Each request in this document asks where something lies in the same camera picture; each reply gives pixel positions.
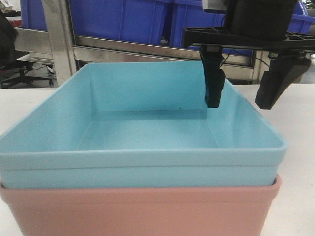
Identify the blue bin far right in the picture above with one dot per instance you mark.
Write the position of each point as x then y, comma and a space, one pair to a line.
303, 18

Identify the pink plastic box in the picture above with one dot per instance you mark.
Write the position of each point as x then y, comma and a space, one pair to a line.
190, 211

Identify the light blue plastic box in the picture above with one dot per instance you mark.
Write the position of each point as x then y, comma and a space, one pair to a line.
140, 125

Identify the blue storage bin left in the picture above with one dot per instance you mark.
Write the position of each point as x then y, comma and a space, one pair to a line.
140, 21

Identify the stainless steel front shelf rack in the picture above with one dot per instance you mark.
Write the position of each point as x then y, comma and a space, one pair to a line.
62, 48

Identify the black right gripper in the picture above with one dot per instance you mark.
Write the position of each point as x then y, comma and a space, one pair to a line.
285, 67

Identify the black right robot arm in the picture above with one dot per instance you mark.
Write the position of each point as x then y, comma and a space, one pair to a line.
252, 25

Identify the blue storage bin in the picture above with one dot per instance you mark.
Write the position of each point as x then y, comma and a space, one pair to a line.
189, 13
140, 21

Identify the blue bin far left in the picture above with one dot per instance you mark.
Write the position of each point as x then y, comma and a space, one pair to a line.
32, 15

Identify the blue storage bin right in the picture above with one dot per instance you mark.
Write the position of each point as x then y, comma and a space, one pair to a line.
189, 13

